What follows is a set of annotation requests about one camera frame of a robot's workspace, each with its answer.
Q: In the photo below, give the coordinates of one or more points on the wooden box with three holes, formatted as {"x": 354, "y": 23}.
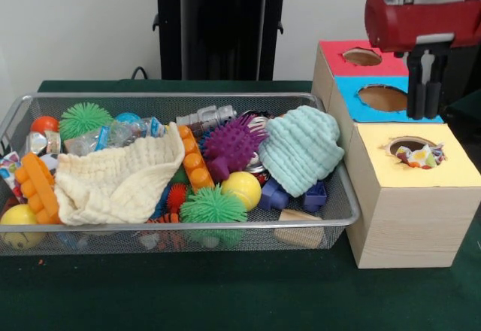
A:
{"x": 413, "y": 225}

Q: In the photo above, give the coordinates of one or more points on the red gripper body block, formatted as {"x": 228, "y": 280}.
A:
{"x": 406, "y": 22}

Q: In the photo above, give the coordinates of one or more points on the orange toy building brick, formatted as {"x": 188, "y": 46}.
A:
{"x": 35, "y": 184}
{"x": 194, "y": 165}

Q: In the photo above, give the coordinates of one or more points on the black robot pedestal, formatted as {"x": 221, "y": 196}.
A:
{"x": 225, "y": 26}

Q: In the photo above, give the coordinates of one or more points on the green spiky rubber ball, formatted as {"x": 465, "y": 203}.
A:
{"x": 82, "y": 118}
{"x": 212, "y": 207}

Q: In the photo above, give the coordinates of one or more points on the mint green knitted cloth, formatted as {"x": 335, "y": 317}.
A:
{"x": 298, "y": 146}

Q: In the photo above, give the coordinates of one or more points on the yellow plastic ball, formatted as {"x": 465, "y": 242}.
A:
{"x": 240, "y": 188}

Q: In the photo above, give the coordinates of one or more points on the colourful dotted cloth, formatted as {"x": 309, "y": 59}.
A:
{"x": 421, "y": 156}

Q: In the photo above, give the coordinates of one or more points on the purple spiky rubber toy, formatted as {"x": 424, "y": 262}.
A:
{"x": 230, "y": 143}

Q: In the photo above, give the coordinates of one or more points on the cream knitted cloth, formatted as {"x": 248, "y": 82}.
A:
{"x": 112, "y": 180}

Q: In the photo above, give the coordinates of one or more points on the plain wooden wedge block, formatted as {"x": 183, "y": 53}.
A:
{"x": 298, "y": 216}

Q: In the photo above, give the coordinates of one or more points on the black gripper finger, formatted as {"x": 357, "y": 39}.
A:
{"x": 415, "y": 94}
{"x": 434, "y": 94}

